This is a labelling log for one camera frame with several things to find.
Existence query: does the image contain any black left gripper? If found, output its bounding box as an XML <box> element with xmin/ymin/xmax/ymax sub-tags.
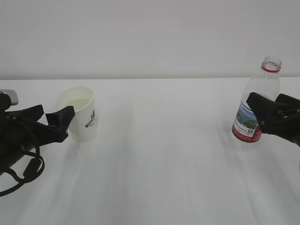
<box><xmin>0</xmin><ymin>94</ymin><xmax>75</xmax><ymax>169</ymax></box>

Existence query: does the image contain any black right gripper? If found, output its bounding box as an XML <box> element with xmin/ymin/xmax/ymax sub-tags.
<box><xmin>246</xmin><ymin>92</ymin><xmax>300</xmax><ymax>146</ymax></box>

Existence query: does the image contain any white paper cup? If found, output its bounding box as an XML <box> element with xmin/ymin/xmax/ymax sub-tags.
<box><xmin>55</xmin><ymin>86</ymin><xmax>97</xmax><ymax>142</ymax></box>

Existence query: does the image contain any clear plastic water bottle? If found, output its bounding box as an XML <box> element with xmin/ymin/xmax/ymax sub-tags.
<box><xmin>231</xmin><ymin>57</ymin><xmax>282</xmax><ymax>150</ymax></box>

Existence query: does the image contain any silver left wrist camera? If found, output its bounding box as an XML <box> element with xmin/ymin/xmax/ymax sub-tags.
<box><xmin>0</xmin><ymin>89</ymin><xmax>19</xmax><ymax>105</ymax></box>

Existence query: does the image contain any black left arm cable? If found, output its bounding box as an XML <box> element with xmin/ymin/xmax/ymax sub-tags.
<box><xmin>0</xmin><ymin>117</ymin><xmax>45</xmax><ymax>197</ymax></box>

